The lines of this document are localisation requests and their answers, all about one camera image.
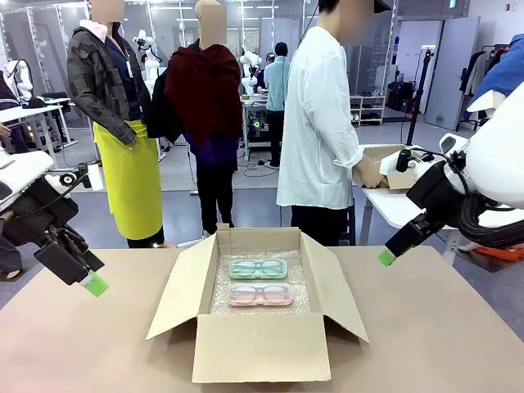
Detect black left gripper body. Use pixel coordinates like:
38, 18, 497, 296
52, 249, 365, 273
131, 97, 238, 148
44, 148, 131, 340
2, 183, 80, 246

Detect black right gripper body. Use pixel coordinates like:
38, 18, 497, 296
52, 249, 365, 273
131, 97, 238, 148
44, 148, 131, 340
405, 160, 470, 228

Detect small brown cardboard box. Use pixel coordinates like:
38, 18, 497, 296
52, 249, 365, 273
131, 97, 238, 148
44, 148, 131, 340
351, 143, 445, 191

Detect pink glasses case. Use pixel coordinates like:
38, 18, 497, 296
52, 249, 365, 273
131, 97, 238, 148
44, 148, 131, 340
227, 282, 295, 308

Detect person's right forearm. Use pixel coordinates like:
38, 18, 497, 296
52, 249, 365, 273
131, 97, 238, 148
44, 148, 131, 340
325, 118, 369, 173

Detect mint green glasses case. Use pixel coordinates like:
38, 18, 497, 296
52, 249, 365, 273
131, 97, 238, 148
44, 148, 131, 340
228, 258, 287, 281

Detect person's right hand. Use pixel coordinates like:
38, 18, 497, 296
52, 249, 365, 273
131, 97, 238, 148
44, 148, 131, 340
354, 156, 386, 190

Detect white side table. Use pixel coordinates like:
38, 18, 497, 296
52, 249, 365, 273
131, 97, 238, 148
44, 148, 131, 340
358, 142, 524, 257

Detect person in dark trousers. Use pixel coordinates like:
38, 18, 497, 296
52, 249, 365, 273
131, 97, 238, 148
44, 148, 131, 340
0, 70, 30, 282

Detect orange cloth on floor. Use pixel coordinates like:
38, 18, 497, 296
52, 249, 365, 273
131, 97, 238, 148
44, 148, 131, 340
462, 241, 524, 263

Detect mannequin with yellow apron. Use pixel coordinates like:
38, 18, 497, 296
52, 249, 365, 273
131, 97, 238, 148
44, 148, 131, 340
66, 0, 165, 250

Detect white work table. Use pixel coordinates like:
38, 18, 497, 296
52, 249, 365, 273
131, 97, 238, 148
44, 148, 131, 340
0, 97, 79, 165

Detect white shoe rack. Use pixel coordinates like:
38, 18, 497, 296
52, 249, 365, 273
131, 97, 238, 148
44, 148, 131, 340
350, 93, 386, 127

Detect bubble wrap sheet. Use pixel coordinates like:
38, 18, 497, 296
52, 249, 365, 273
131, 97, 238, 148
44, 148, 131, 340
209, 235, 313, 316

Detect black tripod stand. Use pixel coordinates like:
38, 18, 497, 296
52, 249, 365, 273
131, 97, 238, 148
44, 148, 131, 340
404, 47, 436, 147

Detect clothes rack with garments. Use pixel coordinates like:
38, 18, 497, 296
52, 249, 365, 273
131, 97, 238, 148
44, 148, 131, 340
458, 43, 513, 132

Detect blue garment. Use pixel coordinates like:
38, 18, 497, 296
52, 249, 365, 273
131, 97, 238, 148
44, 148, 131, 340
477, 33, 524, 108

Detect person in white coat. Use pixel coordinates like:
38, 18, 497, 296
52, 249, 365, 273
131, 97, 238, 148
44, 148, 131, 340
276, 0, 394, 247

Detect dark-framed eyeglasses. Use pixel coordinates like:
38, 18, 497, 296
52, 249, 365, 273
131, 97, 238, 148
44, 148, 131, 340
231, 284, 287, 302
233, 260, 283, 276

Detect open brown cardboard box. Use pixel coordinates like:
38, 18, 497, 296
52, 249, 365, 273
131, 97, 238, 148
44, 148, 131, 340
146, 224, 369, 385

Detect equipment cart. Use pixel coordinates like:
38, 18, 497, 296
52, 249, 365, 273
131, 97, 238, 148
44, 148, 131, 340
241, 93, 272, 161

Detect mannequin with red shawl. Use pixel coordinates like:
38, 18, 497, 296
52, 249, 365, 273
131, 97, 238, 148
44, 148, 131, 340
146, 0, 242, 238

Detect person in teal shirt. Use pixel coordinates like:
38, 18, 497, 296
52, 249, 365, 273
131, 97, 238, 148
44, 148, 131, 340
263, 41, 292, 168

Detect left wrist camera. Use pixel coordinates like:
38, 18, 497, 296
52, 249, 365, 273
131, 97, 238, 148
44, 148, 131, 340
44, 162, 94, 190

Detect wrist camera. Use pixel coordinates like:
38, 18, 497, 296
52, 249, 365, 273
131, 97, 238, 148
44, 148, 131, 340
44, 162, 94, 190
395, 147, 436, 173

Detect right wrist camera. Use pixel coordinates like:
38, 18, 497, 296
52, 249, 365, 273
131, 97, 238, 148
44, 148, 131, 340
395, 147, 436, 173

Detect black corrugated cable sleeve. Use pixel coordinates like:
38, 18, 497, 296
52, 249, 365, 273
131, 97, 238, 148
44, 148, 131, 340
457, 192, 524, 249

